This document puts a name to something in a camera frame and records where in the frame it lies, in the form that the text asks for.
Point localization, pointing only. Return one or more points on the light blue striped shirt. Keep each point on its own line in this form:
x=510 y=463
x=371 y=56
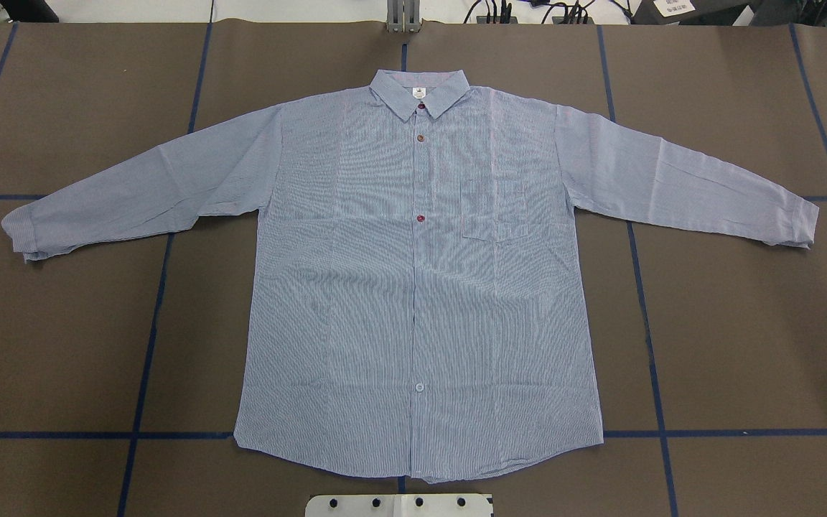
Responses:
x=418 y=306

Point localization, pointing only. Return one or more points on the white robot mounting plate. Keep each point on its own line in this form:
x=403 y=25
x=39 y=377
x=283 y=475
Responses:
x=426 y=504

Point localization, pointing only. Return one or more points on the black box with label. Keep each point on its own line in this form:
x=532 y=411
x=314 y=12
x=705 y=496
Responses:
x=721 y=13

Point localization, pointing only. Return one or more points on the grey aluminium frame post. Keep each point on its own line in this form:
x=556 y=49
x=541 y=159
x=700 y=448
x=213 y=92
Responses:
x=403 y=16

